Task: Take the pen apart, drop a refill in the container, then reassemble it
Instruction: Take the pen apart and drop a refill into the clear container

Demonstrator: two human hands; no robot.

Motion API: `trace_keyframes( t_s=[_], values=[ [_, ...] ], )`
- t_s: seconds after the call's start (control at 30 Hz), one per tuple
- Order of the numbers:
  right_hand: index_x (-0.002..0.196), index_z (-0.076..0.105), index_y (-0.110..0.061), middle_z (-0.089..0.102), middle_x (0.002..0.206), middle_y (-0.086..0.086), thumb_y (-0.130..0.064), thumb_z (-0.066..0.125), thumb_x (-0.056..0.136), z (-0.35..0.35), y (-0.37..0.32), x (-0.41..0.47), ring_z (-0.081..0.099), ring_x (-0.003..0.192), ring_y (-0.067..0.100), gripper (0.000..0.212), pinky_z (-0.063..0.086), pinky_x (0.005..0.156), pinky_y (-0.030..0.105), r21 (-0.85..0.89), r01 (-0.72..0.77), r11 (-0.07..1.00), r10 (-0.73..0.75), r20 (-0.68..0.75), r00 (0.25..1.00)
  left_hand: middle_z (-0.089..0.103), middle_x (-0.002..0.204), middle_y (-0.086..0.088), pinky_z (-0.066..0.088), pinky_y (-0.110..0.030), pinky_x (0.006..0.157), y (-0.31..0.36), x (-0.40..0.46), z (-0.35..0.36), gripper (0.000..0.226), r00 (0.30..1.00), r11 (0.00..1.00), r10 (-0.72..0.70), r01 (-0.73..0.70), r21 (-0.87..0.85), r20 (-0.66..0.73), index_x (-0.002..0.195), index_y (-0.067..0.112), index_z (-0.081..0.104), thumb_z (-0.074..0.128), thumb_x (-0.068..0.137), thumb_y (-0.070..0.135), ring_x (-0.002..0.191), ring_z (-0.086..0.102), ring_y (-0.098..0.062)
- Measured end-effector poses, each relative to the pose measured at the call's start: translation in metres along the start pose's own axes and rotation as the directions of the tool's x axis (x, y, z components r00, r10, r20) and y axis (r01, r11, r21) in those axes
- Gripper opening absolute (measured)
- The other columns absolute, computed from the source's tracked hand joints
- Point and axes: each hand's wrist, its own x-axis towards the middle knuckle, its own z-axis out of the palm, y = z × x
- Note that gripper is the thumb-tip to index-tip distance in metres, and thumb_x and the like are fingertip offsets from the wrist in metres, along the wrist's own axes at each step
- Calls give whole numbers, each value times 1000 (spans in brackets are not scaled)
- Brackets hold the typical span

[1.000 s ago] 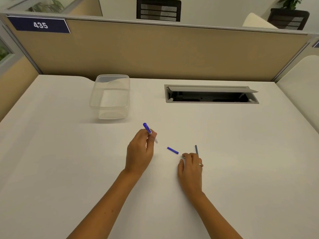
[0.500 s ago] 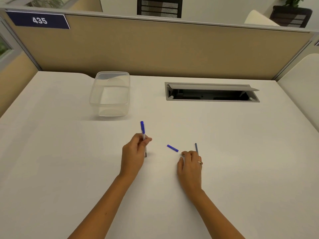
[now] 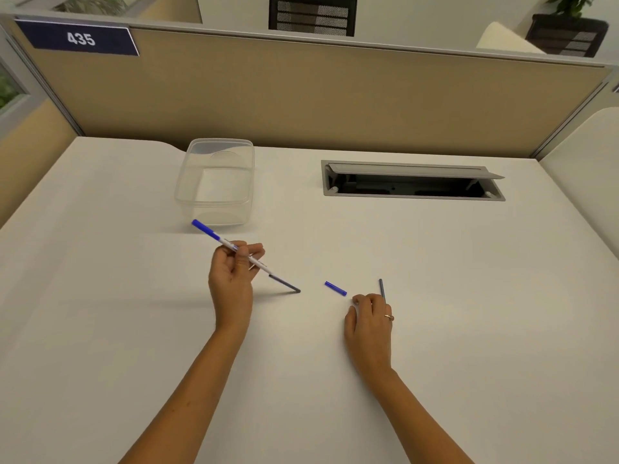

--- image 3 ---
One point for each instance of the thin blue-grey pen refill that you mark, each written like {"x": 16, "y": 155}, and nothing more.
{"x": 381, "y": 287}

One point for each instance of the person's left forearm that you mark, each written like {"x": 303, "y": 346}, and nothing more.
{"x": 193, "y": 401}

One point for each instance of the person's right hand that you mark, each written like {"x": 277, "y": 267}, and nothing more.
{"x": 370, "y": 333}

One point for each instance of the person's right thumb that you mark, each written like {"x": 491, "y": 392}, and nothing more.
{"x": 350, "y": 319}

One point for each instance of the white pen with blue end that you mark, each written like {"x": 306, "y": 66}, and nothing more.
{"x": 285, "y": 284}

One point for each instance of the blue pen cap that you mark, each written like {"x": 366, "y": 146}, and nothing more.
{"x": 335, "y": 288}

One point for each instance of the person's left thumb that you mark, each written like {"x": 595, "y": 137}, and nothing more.
{"x": 258, "y": 256}

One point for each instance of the dark blue number sign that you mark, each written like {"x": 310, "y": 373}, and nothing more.
{"x": 80, "y": 39}

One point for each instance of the beige side partition panel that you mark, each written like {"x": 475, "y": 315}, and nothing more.
{"x": 29, "y": 149}

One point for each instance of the person's right forearm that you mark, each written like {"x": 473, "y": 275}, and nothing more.
{"x": 411, "y": 420}

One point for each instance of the green plant behind glass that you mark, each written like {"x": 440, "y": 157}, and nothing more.
{"x": 92, "y": 3}

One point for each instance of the green potted plant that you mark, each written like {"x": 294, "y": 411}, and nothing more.
{"x": 573, "y": 4}

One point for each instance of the clear plastic container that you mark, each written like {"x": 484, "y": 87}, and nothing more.
{"x": 215, "y": 186}

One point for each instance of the person's left hand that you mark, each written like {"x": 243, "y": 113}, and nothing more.
{"x": 232, "y": 294}

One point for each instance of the black mesh office chair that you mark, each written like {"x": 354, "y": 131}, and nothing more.
{"x": 568, "y": 37}
{"x": 313, "y": 15}

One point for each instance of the beige desk partition panel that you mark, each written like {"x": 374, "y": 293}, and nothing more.
{"x": 338, "y": 101}

